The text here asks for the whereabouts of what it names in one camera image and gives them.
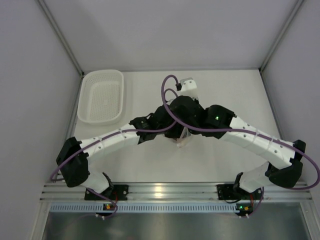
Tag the clear zip top bag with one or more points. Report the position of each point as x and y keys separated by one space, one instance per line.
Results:
x=184 y=138

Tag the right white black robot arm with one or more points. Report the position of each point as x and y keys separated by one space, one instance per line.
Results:
x=283 y=166

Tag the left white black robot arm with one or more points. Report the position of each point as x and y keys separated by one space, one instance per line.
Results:
x=76 y=157

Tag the white perforated plastic basket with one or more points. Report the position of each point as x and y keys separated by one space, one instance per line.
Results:
x=101 y=97

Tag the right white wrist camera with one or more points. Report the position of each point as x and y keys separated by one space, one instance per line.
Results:
x=188 y=87

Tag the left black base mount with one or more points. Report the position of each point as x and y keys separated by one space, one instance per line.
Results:
x=118 y=193

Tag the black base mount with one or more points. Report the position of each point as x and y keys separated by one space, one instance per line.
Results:
x=118 y=193
x=226 y=192

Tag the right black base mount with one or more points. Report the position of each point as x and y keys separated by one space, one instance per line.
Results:
x=226 y=192

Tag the aluminium mounting rail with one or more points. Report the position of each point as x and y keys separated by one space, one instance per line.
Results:
x=164 y=192

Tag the slotted white cable duct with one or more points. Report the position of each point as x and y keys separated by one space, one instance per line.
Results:
x=134 y=207

